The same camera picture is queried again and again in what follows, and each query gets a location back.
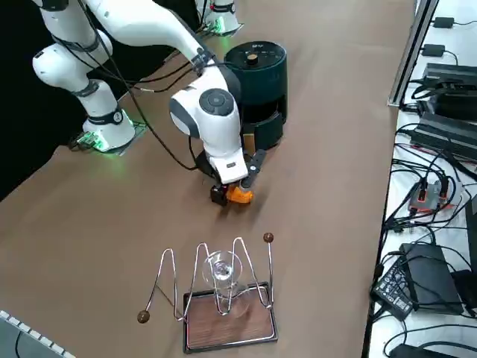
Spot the long black power supply box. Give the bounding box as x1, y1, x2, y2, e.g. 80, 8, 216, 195
409, 110, 477, 162

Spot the orange grey hub device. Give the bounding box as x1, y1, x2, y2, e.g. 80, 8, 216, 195
408, 178, 467, 214

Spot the black labelled power adapter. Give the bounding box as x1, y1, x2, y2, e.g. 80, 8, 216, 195
370, 257, 415, 321

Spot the flat black adapter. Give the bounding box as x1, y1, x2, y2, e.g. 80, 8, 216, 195
387, 342, 448, 358

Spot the yellow corn cob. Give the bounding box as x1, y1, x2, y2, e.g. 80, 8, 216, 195
226, 185, 256, 206

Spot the metal mounting plate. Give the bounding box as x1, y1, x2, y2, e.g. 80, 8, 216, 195
69, 118, 151, 157

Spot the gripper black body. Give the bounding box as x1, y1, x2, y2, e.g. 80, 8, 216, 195
196, 149, 221, 184

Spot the black cable with white label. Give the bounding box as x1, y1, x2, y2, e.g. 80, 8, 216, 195
107, 55, 204, 94

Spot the wooden tray with black rim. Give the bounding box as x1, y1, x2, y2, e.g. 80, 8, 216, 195
182, 281, 279, 354

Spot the green air fryer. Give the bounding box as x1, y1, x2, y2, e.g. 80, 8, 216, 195
223, 40, 288, 126

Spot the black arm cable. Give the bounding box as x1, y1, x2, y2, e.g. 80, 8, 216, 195
76, 0, 209, 172

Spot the aluminium profile bar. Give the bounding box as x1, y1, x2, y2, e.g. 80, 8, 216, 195
386, 0, 441, 110

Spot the large black power brick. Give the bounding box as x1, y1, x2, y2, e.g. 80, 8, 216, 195
399, 242, 465, 315

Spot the chrome wire glass rack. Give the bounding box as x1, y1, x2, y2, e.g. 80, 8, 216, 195
136, 233, 276, 324

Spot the clear stemmed glass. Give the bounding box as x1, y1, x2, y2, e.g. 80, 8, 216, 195
200, 250, 251, 318

